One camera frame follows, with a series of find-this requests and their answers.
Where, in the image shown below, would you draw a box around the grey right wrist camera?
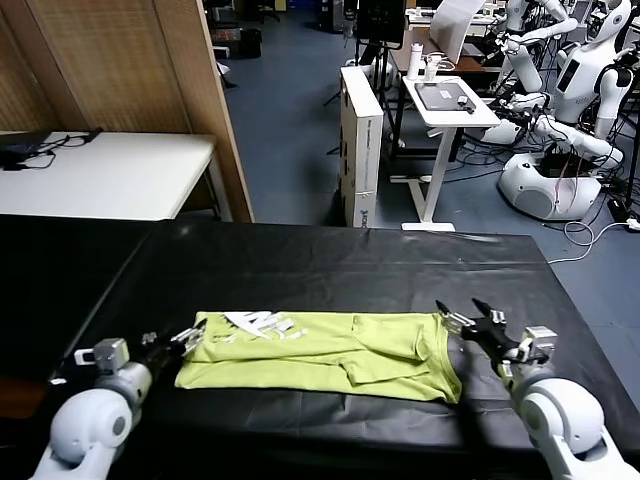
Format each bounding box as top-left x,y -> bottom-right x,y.
519,325 -> 557,362

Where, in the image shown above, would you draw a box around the white bottle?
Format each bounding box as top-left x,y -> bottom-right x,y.
407,41 -> 424,80

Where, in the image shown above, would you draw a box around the white humanoid robot slim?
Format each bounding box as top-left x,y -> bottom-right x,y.
492,0 -> 579,94

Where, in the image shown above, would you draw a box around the white rectangular table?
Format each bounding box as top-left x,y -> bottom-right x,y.
0,130 -> 220,221

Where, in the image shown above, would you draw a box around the yellow-green printed t-shirt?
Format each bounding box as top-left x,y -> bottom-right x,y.
174,310 -> 462,404

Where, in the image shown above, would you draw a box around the white floor cable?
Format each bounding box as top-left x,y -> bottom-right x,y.
547,217 -> 640,265

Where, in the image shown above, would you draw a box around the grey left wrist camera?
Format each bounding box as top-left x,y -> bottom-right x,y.
74,338 -> 130,371

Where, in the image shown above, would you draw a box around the brown desk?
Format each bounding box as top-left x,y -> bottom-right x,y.
389,24 -> 506,76

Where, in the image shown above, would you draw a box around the black flat laptop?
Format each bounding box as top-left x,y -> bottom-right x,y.
0,130 -> 51,157

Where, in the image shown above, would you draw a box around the grey closed laptop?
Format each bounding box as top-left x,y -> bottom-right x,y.
414,82 -> 476,111

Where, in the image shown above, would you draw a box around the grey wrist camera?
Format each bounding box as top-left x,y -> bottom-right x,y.
519,325 -> 557,362
74,338 -> 130,371

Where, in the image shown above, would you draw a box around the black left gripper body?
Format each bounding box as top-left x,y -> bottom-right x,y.
127,332 -> 185,374

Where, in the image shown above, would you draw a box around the white humanoid robot dark shoulders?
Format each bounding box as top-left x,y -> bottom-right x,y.
482,0 -> 640,169

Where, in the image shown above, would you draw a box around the black monitor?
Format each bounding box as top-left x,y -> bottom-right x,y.
354,0 -> 407,49

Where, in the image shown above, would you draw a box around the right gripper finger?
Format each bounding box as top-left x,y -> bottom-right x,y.
435,299 -> 471,331
472,298 -> 506,326

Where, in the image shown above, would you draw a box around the black table cloth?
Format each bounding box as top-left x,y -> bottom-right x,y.
47,219 -> 640,480

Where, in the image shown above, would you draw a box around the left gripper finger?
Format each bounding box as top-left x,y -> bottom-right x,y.
172,319 -> 207,346
177,332 -> 204,357

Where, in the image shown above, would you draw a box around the tall white cardboard box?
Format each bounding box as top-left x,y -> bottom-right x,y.
339,64 -> 385,230

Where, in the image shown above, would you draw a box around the white standing desk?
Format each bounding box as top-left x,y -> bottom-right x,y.
389,74 -> 503,232

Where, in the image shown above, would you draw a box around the wooden partition panel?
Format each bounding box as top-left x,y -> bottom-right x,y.
0,0 -> 256,224

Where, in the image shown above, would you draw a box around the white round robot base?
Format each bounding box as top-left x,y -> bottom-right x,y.
497,151 -> 603,221

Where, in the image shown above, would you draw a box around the black tripod stand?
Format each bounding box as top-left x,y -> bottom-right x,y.
323,44 -> 401,156

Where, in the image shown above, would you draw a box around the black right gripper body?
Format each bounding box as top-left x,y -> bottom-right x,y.
459,319 -> 521,364

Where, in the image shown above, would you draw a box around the black side table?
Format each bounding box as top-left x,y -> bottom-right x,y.
0,213 -> 156,386

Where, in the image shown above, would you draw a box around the black cable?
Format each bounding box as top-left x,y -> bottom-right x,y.
0,127 -> 104,171

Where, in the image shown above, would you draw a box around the white curved monitor back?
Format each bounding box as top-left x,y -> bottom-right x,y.
430,0 -> 484,65

